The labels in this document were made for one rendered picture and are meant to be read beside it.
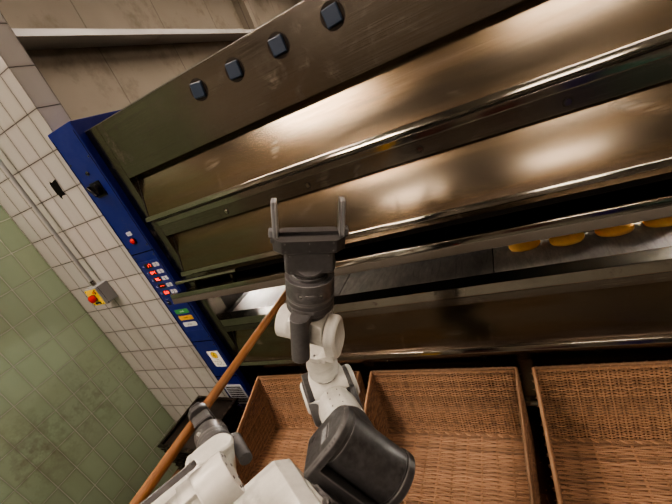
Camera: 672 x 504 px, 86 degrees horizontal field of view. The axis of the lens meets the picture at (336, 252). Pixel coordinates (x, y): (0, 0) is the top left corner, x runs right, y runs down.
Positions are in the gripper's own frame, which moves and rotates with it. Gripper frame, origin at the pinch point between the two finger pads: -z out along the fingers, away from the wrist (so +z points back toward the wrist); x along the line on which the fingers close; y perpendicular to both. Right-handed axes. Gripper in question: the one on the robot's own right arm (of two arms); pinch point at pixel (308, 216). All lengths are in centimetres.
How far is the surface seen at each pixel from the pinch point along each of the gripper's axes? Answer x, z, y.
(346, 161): -13, 6, 53
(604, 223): -67, 9, 13
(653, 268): -92, 26, 19
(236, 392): 37, 132, 78
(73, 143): 85, 9, 95
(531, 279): -67, 36, 30
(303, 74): -1, -18, 58
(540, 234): -56, 14, 18
